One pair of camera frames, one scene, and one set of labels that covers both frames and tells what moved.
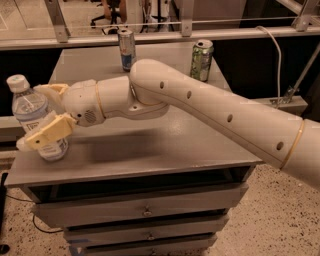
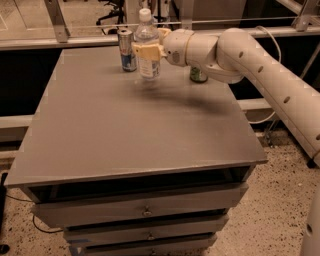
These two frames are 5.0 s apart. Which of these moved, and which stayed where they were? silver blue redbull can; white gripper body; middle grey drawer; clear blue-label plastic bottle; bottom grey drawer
Moved: clear blue-label plastic bottle; white gripper body
Stayed: silver blue redbull can; middle grey drawer; bottom grey drawer
